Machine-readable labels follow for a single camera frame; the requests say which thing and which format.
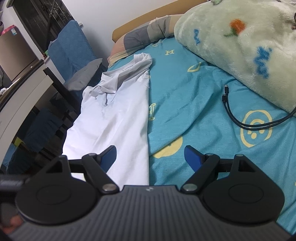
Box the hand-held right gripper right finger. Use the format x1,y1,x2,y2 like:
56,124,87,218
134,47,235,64
181,145,256,195

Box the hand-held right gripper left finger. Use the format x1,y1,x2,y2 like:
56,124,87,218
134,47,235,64
45,145,120,195

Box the white t-shirt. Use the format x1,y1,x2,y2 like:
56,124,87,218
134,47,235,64
62,53,153,186

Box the person's left hand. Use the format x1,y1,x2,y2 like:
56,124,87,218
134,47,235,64
0,214,25,236

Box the teal printed bed sheet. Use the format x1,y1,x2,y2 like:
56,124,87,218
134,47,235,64
102,36,296,232

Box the chair with blue cover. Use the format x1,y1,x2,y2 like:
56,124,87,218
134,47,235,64
47,20,110,93
24,108,62,154

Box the white table with dark legs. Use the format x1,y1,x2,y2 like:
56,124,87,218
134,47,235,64
0,59,81,168

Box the grey seat cushion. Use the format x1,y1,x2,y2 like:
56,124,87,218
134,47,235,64
63,58,103,91

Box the pale green fleece blanket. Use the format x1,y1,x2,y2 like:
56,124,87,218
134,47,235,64
174,0,296,114

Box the grey and beige striped pillow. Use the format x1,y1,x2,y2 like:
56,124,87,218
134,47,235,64
107,14,186,68

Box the gold refrigerator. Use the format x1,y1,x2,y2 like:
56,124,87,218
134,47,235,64
0,25,39,82

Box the tan padded headboard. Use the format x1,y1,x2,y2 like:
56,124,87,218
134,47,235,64
112,0,209,43

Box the dark window grille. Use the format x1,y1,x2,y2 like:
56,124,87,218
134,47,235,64
11,0,75,54

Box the black cable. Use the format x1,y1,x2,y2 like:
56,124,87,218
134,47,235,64
221,94,296,131
222,84,296,128

